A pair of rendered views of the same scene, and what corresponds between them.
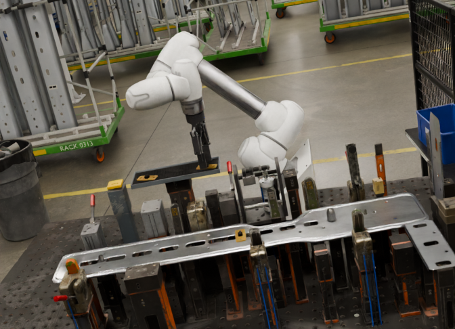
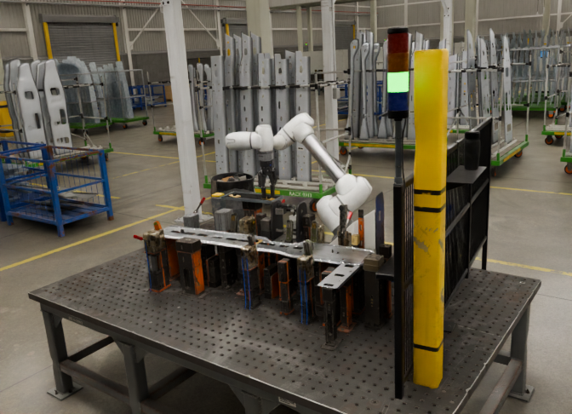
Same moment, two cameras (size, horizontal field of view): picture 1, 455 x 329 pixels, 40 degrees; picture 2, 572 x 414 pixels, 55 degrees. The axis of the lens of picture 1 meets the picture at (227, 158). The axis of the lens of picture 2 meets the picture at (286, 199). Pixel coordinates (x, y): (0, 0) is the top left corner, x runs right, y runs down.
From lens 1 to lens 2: 1.54 m
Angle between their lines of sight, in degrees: 26
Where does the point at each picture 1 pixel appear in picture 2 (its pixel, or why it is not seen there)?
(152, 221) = (219, 220)
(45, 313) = not seen: hidden behind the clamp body
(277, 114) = (347, 183)
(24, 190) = (238, 208)
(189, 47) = (303, 123)
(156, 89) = (240, 138)
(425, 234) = (344, 270)
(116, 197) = (214, 202)
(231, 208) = (266, 227)
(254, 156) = (323, 208)
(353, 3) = not seen: outside the picture
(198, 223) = (243, 229)
